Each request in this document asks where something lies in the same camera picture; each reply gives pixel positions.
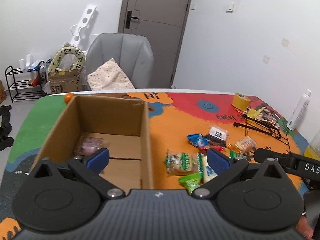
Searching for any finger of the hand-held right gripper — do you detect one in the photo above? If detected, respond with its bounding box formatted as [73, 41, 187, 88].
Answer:
[253, 147, 292, 167]

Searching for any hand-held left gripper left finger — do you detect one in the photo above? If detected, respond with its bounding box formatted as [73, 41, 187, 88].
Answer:
[30, 147, 125, 201]

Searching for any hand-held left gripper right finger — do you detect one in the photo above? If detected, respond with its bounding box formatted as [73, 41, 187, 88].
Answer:
[191, 148, 290, 202]

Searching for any white and blue snack packet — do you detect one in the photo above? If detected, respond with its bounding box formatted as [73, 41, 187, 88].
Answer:
[199, 152, 218, 184]

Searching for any pink snack packet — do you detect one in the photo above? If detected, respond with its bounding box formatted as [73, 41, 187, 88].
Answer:
[74, 137, 104, 157]

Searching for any orange cracker packet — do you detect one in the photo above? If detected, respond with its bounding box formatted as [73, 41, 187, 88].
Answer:
[233, 135, 257, 153]

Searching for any black and white snack packet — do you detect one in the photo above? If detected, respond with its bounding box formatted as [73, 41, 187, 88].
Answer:
[205, 126, 229, 148]

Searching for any green snack packet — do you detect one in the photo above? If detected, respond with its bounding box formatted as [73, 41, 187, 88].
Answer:
[178, 172, 202, 193]

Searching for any green and white cracker packet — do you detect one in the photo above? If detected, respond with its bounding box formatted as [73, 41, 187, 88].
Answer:
[164, 149, 204, 177]

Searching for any person's right hand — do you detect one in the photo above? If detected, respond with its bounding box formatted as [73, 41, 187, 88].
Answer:
[296, 216, 314, 240]

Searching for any yellow liquid bottle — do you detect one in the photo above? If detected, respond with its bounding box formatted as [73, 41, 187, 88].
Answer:
[303, 130, 320, 161]

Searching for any dark candy bag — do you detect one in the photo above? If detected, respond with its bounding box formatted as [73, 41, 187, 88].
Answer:
[260, 109, 279, 128]

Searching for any yellow snack bag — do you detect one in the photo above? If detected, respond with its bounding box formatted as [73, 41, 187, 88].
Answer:
[246, 106, 267, 120]

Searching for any white spray bottle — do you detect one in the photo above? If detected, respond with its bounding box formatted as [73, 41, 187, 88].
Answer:
[286, 89, 312, 131]

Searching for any colourful printed table mat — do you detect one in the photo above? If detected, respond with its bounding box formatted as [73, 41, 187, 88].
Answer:
[0, 92, 320, 240]

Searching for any yellow tape roll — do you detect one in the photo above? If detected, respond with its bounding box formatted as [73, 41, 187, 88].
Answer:
[231, 93, 250, 111]

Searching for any cream dotted cushion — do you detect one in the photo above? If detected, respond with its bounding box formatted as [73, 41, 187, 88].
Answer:
[87, 58, 136, 91]

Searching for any taped cardboard box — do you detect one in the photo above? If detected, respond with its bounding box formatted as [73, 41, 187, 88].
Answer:
[47, 66, 84, 94]

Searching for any black clothing pile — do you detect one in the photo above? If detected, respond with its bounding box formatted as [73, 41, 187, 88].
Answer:
[0, 105, 14, 152]

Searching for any grey armchair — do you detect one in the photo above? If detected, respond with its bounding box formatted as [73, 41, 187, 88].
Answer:
[85, 33, 154, 90]

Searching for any small cardboard box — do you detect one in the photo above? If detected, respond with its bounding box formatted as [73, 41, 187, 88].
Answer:
[0, 80, 7, 104]

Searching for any grey door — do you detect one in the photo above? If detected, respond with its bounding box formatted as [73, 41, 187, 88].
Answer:
[118, 0, 195, 88]

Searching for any white perforated board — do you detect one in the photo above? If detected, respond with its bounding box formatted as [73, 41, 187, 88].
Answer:
[70, 4, 98, 52]

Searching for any black wire shoe rack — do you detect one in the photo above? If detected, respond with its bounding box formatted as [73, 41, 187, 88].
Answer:
[5, 66, 47, 103]

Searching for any black door handle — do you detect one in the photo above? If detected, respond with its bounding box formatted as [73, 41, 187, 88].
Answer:
[125, 10, 139, 29]

